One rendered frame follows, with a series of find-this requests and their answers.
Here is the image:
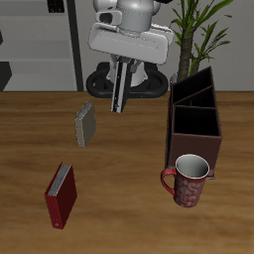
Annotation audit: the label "grey shelf unit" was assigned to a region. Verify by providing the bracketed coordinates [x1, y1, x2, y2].
[0, 0, 84, 92]

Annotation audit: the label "grey striped book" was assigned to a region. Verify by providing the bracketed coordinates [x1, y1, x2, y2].
[73, 101, 97, 149]

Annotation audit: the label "green pot plant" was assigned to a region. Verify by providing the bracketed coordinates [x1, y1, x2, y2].
[169, 0, 235, 84]

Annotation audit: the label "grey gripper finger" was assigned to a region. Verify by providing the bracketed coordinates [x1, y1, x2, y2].
[110, 57, 124, 114]
[118, 58, 134, 114]

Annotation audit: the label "red book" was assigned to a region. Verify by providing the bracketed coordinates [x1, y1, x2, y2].
[44, 161, 78, 230]

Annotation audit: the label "red patterned mug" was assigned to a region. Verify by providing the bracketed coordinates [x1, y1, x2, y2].
[160, 153, 211, 209]

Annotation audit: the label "black box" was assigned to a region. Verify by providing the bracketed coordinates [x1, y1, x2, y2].
[47, 0, 65, 14]

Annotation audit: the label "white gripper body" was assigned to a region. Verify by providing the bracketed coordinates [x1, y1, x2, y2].
[87, 22, 175, 65]

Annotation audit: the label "dark brown desk caddy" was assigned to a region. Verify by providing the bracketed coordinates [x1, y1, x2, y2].
[164, 65, 223, 181]

